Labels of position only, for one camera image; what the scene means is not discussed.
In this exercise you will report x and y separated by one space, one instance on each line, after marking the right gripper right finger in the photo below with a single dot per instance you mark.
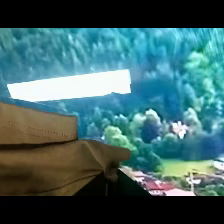
125 186

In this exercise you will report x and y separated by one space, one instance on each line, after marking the brown shirt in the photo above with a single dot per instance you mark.
50 166

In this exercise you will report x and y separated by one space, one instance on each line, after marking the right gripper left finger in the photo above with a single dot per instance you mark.
95 188

